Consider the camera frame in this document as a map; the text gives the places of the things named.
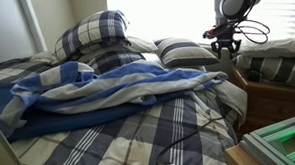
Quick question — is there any grey navy striped pillow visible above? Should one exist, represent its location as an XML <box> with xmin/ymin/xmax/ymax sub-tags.
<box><xmin>152</xmin><ymin>36</ymin><xmax>221</xmax><ymax>71</ymax></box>

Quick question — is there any crumpled white pillow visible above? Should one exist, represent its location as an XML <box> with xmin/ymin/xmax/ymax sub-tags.
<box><xmin>237</xmin><ymin>34</ymin><xmax>295</xmax><ymax>64</ymax></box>

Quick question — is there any large plaid pillow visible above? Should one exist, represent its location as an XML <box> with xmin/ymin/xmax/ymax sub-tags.
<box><xmin>52</xmin><ymin>6</ymin><xmax>131</xmax><ymax>67</ymax></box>

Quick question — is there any blue white striped towel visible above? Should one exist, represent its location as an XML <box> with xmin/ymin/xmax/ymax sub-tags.
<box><xmin>0</xmin><ymin>53</ymin><xmax>230</xmax><ymax>148</ymax></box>

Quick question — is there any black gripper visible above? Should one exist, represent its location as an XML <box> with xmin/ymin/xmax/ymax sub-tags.
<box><xmin>210</xmin><ymin>26</ymin><xmax>243</xmax><ymax>62</ymax></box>

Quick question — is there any plain blue blanket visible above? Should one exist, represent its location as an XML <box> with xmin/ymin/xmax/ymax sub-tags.
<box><xmin>0</xmin><ymin>81</ymin><xmax>190</xmax><ymax>151</ymax></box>

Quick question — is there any black camera cable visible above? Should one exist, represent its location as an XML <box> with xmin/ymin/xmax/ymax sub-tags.
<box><xmin>155</xmin><ymin>112</ymin><xmax>226</xmax><ymax>165</ymax></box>

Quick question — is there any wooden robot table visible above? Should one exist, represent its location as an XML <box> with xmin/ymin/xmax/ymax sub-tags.
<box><xmin>223</xmin><ymin>143</ymin><xmax>277</xmax><ymax>165</ymax></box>

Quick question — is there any black wrist cable bundle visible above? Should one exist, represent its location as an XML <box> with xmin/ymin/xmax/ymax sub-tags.
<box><xmin>222</xmin><ymin>0</ymin><xmax>272</xmax><ymax>46</ymax></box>

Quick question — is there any wooden nightstand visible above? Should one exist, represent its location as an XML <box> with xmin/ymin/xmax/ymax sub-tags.
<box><xmin>225</xmin><ymin>65</ymin><xmax>295</xmax><ymax>144</ymax></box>

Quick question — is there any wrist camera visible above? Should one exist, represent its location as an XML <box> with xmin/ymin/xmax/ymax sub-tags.
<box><xmin>202</xmin><ymin>26</ymin><xmax>225</xmax><ymax>41</ymax></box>

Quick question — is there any small plaid pillow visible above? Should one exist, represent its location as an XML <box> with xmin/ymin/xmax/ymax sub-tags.
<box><xmin>87</xmin><ymin>49</ymin><xmax>147</xmax><ymax>77</ymax></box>

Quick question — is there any navy white plaid duvet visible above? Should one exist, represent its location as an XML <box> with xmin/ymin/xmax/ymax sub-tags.
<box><xmin>0</xmin><ymin>55</ymin><xmax>242</xmax><ymax>165</ymax></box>

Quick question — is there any white bed sheet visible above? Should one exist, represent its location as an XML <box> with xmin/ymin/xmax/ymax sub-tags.
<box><xmin>211</xmin><ymin>79</ymin><xmax>250</xmax><ymax>129</ymax></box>

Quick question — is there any bright window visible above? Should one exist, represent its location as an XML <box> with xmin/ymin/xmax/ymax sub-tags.
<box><xmin>103</xmin><ymin>0</ymin><xmax>295</xmax><ymax>49</ymax></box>

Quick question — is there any white door frame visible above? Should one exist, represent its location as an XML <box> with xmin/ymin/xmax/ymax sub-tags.
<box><xmin>11</xmin><ymin>0</ymin><xmax>51</xmax><ymax>54</ymax></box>

